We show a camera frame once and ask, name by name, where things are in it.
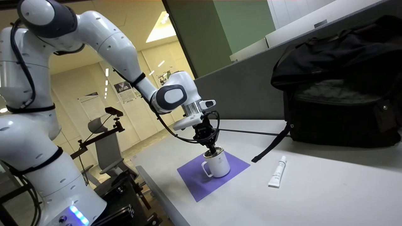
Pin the dark-headed wall poster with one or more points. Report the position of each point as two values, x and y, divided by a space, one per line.
125 91

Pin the white wall poster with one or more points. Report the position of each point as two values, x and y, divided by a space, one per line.
92 106

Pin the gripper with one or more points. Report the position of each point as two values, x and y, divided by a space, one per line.
203 130

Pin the grey partition panel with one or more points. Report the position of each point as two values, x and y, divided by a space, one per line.
238 91

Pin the white tube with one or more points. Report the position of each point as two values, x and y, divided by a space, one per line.
277 174

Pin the camera on mount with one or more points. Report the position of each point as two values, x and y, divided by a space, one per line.
113 111

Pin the black bag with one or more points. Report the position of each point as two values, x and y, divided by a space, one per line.
339 103

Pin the purple mat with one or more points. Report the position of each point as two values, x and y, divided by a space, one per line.
194 182

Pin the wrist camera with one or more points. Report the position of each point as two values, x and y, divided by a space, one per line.
188 121

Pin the grey office chair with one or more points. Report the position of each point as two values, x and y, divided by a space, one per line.
106 147

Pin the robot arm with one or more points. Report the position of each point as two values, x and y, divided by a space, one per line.
116 47

